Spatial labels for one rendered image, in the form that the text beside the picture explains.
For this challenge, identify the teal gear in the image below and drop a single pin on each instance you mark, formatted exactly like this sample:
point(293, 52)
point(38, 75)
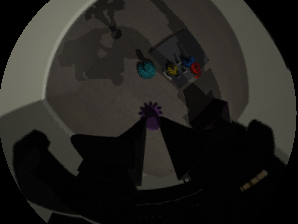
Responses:
point(146, 70)

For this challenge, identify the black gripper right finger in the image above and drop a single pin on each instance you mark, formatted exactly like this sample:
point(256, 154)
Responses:
point(186, 146)

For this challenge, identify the purple gear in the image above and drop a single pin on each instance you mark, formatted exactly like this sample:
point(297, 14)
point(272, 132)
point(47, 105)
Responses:
point(152, 114)

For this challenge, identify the yellow gear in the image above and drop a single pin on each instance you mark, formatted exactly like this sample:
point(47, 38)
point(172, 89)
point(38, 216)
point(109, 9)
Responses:
point(170, 69)

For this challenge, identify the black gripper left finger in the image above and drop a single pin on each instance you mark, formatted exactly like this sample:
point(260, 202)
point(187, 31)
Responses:
point(127, 149)

